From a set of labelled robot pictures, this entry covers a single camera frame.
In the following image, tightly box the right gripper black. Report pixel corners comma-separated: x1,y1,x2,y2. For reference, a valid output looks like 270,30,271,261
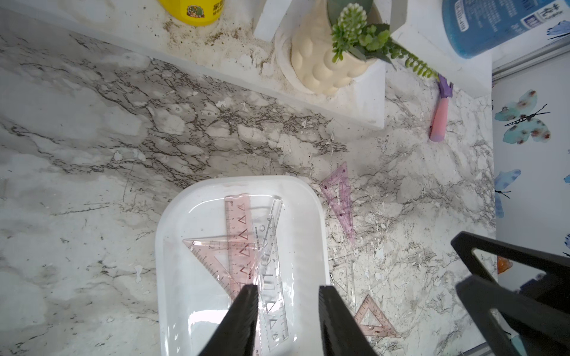
451,231,569,355

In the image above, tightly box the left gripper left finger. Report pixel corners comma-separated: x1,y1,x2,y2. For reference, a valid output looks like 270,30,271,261
199,284,258,356

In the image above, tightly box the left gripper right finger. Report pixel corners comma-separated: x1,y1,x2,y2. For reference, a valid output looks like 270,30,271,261
319,286,376,356

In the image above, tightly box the pink small triangle ruler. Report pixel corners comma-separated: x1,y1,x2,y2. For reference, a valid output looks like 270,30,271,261
354,295,398,338

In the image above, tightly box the pink straight ruler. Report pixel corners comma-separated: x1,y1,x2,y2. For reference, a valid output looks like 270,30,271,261
223,193,264,356

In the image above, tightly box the clear straight ruler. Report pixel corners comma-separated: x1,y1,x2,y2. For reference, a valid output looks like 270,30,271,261
255,196,283,279
253,222,290,352

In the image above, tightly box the pink tall triangle ruler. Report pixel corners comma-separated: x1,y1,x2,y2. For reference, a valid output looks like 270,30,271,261
183,239,232,300

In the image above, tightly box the purple triangle ruler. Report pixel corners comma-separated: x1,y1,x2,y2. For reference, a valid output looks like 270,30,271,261
319,162,356,246

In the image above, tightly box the white storage box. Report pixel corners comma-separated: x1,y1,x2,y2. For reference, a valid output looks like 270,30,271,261
155,176,330,355

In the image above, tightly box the clear triangle ruler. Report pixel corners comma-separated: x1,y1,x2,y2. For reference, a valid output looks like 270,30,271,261
329,255,356,310

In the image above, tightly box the purple garden fork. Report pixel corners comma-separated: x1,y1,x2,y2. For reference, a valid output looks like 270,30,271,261
430,74,454,142

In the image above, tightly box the blue can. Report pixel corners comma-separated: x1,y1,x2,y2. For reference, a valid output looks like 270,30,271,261
442,0,569,59

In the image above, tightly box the white stepped display stand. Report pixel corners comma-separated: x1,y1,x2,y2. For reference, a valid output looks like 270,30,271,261
0,0,493,130

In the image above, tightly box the small plant in cream pot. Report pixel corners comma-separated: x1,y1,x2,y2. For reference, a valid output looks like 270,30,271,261
275,1,437,96

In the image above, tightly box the yellow bottle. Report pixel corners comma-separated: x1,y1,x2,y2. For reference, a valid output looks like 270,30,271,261
159,0,225,27

